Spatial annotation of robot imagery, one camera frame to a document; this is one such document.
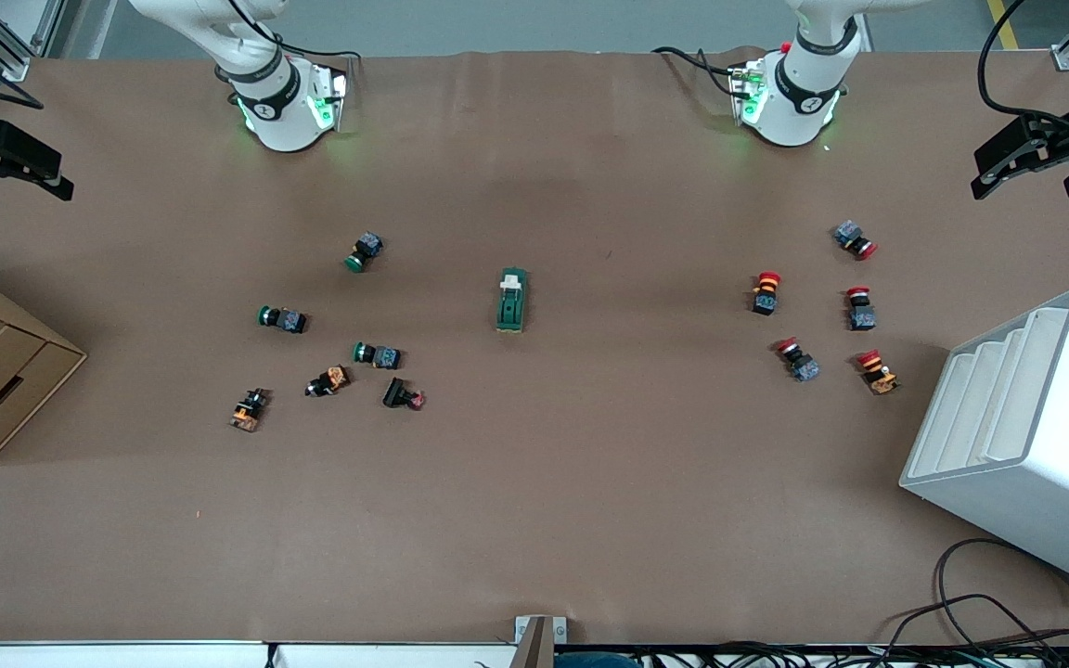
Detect green load switch white lever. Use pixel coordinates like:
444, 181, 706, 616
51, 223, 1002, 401
496, 267, 530, 334

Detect red button orange block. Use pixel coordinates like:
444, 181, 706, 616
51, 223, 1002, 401
856, 349, 900, 396
751, 271, 783, 316

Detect white stepped plastic rack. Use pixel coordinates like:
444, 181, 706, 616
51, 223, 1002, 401
899, 287, 1069, 597

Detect black orange push button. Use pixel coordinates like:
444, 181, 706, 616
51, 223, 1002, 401
305, 365, 351, 398
228, 388, 270, 433

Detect black button red contact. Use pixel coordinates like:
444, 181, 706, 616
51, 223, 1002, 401
382, 377, 426, 411

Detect brown paper table cover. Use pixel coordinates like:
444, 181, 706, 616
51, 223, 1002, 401
0, 48, 1069, 647

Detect black right base cable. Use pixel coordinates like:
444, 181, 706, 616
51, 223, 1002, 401
226, 0, 367, 66

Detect black base cable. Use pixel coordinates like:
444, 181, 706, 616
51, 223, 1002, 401
653, 46, 749, 98
226, 0, 367, 66

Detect green push button switch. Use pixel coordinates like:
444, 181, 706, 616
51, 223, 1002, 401
258, 305, 308, 335
345, 232, 385, 274
353, 341, 403, 370

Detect black left base cable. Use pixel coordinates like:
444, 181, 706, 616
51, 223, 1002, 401
653, 46, 749, 98

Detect black looped cable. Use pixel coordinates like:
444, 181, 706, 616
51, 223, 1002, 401
936, 538, 1069, 650

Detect tangled black cables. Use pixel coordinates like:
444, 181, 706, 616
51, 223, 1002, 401
641, 638, 1069, 668

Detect white table edge rail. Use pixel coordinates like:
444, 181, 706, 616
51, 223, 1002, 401
0, 639, 519, 668

